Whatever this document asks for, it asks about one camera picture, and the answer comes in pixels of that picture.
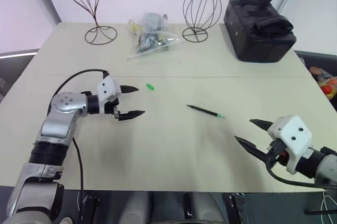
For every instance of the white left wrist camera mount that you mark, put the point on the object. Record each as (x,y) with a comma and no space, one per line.
(108,88)

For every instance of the black metal bracket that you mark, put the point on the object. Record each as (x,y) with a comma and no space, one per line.
(238,208)

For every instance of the black carry case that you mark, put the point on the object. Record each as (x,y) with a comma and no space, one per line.
(252,37)

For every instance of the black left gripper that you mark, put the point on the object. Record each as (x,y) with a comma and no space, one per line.
(110,108)

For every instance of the green pen cap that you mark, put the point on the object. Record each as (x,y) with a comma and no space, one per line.
(150,87)

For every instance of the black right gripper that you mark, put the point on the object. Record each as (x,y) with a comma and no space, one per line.
(276,154)

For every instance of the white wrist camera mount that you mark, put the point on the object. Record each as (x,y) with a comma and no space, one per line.
(108,88)
(292,134)

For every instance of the clear plastic bag of parts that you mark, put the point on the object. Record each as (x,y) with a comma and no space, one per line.
(151,39)

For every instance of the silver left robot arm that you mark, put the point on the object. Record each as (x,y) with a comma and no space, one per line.
(63,105)

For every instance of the red round toy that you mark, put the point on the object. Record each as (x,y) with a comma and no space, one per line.
(327,90)

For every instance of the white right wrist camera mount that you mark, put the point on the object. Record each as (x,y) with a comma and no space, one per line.
(292,134)

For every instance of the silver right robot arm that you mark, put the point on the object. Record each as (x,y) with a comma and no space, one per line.
(329,166)

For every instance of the brown round toy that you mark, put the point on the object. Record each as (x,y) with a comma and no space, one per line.
(316,70)

